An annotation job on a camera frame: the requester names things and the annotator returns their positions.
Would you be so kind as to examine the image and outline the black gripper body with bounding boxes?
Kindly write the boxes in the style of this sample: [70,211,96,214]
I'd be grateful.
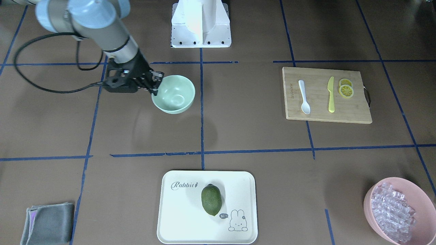
[103,51,154,93]

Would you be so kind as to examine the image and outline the mint green bowl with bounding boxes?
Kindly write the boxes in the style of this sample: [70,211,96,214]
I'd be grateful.
[152,75,196,114]

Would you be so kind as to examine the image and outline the white plastic spoon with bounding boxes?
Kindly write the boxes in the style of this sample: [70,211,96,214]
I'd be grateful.
[298,80,311,115]

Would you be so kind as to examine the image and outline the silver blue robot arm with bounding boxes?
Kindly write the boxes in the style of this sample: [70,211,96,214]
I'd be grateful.
[1,0,164,96]

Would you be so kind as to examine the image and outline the pink bowl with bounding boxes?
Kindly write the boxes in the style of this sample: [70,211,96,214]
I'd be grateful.
[363,177,436,245]

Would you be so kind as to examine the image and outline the cream rabbit tray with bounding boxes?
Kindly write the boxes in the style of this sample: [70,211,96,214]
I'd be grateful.
[157,170,258,245]

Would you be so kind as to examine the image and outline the bamboo cutting board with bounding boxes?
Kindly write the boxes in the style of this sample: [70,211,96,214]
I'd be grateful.
[282,67,372,124]

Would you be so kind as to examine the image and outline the grey folded cloth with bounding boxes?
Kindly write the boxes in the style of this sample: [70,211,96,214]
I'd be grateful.
[20,202,74,245]

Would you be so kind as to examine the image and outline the yellow plastic knife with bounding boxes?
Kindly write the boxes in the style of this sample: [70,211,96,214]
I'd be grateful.
[327,76,335,113]

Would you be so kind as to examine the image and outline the clear ice cubes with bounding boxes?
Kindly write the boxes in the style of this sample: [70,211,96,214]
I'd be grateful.
[370,182,416,244]

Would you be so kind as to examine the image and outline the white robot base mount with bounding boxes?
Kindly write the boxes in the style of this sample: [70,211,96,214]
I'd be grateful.
[170,0,232,48]

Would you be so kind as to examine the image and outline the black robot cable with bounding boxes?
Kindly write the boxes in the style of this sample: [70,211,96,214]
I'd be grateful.
[13,32,107,94]

